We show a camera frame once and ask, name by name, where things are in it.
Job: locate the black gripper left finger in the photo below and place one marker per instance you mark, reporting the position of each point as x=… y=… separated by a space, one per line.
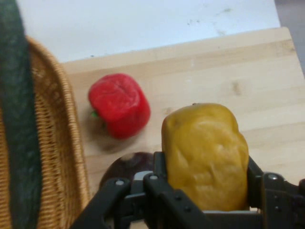
x=152 y=190

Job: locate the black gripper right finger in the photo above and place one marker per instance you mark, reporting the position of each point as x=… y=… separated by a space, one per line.
x=278 y=198

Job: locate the yellow bell pepper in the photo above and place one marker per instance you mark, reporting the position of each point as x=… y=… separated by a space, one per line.
x=205 y=155

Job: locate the purple red onion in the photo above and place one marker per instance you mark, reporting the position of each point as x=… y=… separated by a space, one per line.
x=126 y=167

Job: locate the red bell pepper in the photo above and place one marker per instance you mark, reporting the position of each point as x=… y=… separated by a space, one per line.
x=119 y=105

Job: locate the woven wicker basket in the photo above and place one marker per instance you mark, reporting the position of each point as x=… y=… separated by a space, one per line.
x=59 y=143

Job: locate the wooden cutting board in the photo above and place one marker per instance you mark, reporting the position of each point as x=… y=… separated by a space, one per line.
x=214 y=71

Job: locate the dark green cucumber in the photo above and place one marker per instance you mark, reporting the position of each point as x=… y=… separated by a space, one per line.
x=19 y=119

